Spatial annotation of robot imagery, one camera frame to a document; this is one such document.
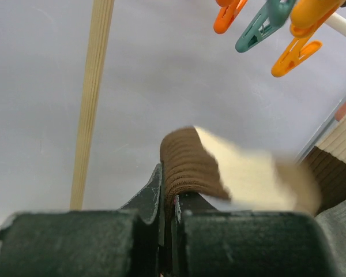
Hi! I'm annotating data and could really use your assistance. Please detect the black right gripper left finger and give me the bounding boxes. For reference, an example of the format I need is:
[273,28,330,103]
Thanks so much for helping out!
[0,165,163,276]

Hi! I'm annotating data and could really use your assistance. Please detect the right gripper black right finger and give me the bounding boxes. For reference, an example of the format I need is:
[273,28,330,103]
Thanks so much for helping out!
[172,193,334,276]

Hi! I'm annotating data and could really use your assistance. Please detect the white round sock hanger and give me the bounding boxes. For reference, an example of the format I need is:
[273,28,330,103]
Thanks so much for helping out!
[325,13,346,37]

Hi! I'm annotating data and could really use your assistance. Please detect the wooden drying rack frame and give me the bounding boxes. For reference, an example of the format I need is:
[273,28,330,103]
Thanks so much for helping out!
[69,0,114,211]

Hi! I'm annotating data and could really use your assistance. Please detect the brown cream striped sock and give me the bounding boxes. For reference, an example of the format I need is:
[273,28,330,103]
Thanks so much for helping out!
[160,126,321,218]

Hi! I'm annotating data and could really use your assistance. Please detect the teal clothes peg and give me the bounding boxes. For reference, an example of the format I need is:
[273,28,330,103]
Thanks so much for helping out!
[235,0,296,53]

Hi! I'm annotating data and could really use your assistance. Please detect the grey white striped sock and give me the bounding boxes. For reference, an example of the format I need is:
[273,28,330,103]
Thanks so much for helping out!
[316,200,346,276]

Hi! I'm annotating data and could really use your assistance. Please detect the orange clothes peg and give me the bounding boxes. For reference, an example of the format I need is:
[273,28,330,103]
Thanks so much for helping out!
[213,0,247,34]

